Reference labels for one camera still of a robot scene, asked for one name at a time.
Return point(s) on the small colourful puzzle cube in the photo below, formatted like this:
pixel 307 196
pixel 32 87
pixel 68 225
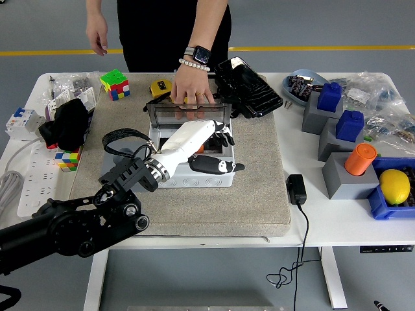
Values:
pixel 68 160

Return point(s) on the grey electrical box clear lid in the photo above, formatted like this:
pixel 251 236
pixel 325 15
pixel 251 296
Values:
pixel 194 183

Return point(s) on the orange cylinder battery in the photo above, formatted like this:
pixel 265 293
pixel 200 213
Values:
pixel 200 149
pixel 358 160

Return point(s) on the person's left forearm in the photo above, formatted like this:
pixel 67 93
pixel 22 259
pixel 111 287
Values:
pixel 210 22

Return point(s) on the person's right hand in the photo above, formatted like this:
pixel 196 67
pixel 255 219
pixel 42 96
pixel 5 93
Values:
pixel 97 34

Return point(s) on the grey-brown mat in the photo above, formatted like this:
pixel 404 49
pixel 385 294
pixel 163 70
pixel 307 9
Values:
pixel 210 210

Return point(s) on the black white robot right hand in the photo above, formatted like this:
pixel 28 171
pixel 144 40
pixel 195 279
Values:
pixel 378 306

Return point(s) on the person's right forearm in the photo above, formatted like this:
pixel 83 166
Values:
pixel 94 6

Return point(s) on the black desk control panel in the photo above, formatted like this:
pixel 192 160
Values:
pixel 386 249

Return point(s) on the clear bag with white labels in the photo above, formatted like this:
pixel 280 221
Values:
pixel 87 97

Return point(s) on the black cloth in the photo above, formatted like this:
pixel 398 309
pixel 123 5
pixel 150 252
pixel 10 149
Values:
pixel 68 123

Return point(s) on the clear bag of components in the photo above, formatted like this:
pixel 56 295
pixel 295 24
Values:
pixel 389 124
pixel 356 95

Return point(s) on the person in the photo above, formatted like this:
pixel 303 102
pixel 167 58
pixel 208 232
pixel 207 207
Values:
pixel 152 32

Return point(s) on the black power adapter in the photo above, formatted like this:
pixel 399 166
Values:
pixel 296 189

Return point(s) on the clear bag of metal screws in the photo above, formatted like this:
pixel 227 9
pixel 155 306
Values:
pixel 81 83

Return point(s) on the blue plastic block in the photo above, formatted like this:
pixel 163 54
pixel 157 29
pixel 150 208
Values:
pixel 348 128
pixel 329 97

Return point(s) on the white power strip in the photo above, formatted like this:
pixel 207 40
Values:
pixel 39 175

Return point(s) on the small green plastic piece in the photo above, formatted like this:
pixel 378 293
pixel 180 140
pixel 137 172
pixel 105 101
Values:
pixel 367 138

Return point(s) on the light blue bowl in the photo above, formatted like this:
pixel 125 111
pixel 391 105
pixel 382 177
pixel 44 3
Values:
pixel 311 74

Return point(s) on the white desk leg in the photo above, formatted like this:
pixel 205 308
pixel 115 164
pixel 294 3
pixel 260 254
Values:
pixel 95 282
pixel 334 278

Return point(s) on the blue plastic bin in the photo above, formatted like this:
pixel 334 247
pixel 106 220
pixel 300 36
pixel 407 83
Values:
pixel 386 210

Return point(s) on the person's left hand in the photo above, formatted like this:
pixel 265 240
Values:
pixel 191 85

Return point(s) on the dark printed packet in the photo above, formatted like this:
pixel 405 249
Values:
pixel 295 83
pixel 308 90

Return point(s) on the white circuit breaker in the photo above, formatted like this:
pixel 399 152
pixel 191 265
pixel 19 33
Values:
pixel 19 124

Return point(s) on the thin metal screwdriver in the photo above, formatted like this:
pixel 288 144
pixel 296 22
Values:
pixel 52 87

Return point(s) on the large colourful puzzle cube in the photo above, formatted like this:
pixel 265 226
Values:
pixel 115 81

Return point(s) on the black wrist watch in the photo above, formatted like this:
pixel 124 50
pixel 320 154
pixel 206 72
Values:
pixel 201 54

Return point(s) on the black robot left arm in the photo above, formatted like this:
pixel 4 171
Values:
pixel 81 223

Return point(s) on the yellow lemon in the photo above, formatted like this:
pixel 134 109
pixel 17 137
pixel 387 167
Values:
pixel 394 186

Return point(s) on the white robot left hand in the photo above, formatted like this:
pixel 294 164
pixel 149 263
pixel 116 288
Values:
pixel 188 136

